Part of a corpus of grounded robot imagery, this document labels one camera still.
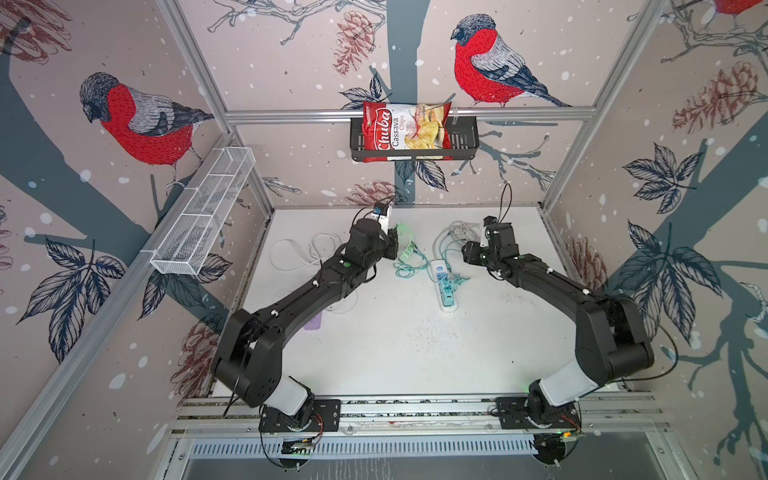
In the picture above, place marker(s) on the red cassava chips bag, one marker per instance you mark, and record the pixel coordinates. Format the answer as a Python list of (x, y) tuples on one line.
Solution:
[(393, 127)]

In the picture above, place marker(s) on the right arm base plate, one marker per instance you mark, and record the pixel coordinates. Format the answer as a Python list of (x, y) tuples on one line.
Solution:
[(519, 413)]

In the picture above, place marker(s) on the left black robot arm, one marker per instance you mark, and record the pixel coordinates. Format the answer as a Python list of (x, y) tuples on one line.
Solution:
[(249, 355)]

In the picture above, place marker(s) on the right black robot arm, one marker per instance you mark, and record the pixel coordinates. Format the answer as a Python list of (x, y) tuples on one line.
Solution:
[(610, 337)]

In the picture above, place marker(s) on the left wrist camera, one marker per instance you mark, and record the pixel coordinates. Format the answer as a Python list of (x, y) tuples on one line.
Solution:
[(381, 212)]

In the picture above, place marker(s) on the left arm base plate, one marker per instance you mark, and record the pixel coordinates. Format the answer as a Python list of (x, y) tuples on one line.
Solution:
[(314, 416)]

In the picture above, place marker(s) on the black wall basket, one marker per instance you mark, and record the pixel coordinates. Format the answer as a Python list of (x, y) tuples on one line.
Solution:
[(462, 131)]

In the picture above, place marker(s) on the purple power socket strip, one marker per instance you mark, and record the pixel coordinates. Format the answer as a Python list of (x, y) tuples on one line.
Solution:
[(315, 323)]

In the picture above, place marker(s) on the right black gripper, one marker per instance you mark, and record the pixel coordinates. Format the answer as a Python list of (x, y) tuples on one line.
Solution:
[(468, 252)]

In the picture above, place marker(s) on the white wire mesh basket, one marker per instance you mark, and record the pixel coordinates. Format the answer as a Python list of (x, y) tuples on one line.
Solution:
[(190, 239)]

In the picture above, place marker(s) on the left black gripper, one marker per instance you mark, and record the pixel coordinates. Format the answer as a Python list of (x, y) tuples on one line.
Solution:
[(391, 252)]

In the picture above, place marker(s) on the white power strip blue outlets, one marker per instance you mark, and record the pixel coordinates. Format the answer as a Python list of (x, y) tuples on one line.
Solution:
[(440, 265)]

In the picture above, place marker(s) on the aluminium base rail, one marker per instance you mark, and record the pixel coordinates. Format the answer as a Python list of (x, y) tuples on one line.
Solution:
[(605, 411)]

